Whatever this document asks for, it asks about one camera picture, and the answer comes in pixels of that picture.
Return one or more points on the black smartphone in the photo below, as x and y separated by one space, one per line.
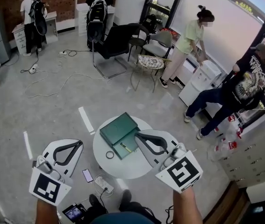
88 175

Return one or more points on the black screen device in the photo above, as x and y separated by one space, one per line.
73 212

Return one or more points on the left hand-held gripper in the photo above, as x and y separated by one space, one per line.
44 188

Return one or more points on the white power strip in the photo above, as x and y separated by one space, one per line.
33 68
104 184
62 53

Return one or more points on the black bag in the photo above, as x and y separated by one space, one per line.
149 23

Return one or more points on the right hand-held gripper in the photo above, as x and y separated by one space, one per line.
183 171

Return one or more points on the black white backpack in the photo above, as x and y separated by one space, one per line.
97 10

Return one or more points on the black chair grey cushion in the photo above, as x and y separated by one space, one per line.
138 42

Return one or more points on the white drawer cabinet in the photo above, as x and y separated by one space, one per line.
253 153

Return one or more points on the round white table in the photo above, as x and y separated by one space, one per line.
127 167

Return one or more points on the person's right black shoe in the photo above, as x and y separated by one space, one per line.
125 198

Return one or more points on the black office chair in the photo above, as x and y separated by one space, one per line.
116 41

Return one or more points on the person's left forearm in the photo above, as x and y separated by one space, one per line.
44 212

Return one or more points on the person's left black shoe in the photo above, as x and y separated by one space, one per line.
96 202

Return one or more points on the white floor tape strip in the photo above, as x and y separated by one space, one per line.
27 144
86 120

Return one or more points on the person's right forearm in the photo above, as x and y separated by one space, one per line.
186 206

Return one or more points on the pile of clear plastic bottles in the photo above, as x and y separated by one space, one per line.
228 139

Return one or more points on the red case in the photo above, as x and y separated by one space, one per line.
172 34

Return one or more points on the person's teal shirt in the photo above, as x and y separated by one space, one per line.
123 218

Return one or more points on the green box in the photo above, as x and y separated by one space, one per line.
117 129

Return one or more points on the grey shell chair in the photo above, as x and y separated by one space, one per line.
162 39

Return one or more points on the white desk with drawers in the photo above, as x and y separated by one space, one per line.
51 24

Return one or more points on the white water dispenser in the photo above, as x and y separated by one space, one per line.
197 83

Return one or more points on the yellow black small item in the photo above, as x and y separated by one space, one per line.
125 146

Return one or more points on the white storage box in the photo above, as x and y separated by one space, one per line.
263 191

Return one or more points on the person's black shoe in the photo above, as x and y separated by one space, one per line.
125 198
96 202

